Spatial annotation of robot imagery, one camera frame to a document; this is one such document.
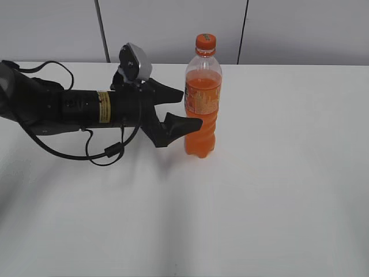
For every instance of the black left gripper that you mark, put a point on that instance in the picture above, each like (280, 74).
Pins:
(134, 106)

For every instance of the orange soda plastic bottle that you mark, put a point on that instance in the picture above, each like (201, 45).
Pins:
(201, 100)

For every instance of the orange bottle cap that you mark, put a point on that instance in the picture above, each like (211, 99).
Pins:
(205, 41)

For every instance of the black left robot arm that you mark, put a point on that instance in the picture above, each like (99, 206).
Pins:
(46, 108)

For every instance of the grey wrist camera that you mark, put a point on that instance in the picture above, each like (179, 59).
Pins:
(134, 67)

